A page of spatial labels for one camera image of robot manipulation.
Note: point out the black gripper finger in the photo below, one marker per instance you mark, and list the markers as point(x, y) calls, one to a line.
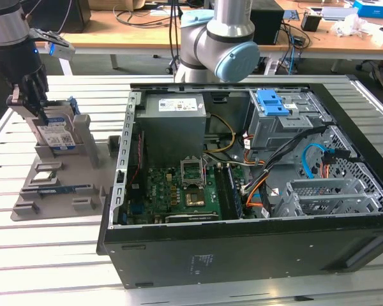
point(20, 106)
point(35, 92)

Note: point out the hard disk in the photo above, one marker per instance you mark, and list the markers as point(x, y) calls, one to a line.
point(59, 134)

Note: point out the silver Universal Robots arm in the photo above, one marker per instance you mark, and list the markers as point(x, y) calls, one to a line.
point(229, 28)

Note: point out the grey metal disk bay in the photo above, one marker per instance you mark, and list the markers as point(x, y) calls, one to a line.
point(319, 191)

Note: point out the silver CPU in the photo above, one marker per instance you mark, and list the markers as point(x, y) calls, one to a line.
point(44, 177)

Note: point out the large black box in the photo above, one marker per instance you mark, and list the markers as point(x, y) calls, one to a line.
point(76, 16)

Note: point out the grey parts rack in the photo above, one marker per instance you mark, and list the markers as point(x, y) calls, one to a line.
point(67, 178)

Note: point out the blue RAM stick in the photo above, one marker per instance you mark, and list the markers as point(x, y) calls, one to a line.
point(59, 189)

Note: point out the wooden desk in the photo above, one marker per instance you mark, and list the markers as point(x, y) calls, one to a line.
point(131, 39)

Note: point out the brown cardboard box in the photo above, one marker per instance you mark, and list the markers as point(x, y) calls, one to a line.
point(115, 4)

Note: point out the grey power supply unit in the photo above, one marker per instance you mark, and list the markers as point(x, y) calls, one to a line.
point(169, 134)

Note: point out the green motherboard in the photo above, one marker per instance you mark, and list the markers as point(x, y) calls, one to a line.
point(166, 191)

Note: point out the metal locking lever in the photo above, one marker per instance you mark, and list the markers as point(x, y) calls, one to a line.
point(205, 173)

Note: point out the CPU socket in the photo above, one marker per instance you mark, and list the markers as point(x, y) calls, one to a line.
point(195, 199)

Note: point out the black graphics card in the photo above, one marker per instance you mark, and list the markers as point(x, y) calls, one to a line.
point(191, 218)

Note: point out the black RAM slot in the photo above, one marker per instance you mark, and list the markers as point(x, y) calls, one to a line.
point(227, 191)
point(236, 191)
point(222, 191)
point(231, 191)

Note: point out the grey metal drive cage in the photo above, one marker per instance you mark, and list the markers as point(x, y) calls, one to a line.
point(268, 130)

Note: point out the blue drive bay latch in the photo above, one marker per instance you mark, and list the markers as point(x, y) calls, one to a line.
point(271, 102)

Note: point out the black speaker box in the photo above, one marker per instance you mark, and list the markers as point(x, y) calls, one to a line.
point(268, 28)

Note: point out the black open PC case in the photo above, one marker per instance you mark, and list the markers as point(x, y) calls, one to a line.
point(242, 255)

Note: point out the small black box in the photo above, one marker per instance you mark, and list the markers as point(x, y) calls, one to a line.
point(311, 22)

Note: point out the clear plastic bag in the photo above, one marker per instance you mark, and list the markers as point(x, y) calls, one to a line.
point(351, 25)

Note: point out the blue cardboard box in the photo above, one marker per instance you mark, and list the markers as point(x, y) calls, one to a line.
point(373, 8)

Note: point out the black camera bracket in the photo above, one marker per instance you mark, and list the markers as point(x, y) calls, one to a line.
point(48, 36)

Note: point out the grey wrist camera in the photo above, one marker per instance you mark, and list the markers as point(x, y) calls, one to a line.
point(62, 51)

